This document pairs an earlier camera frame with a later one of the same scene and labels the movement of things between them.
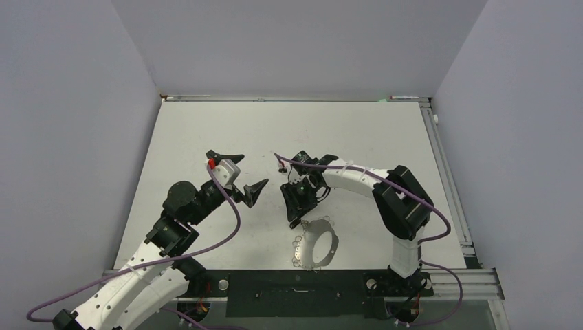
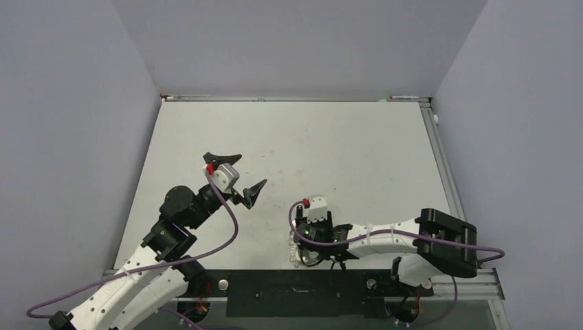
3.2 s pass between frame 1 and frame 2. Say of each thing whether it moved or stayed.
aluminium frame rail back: stayed
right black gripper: moved
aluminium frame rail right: stayed
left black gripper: stayed
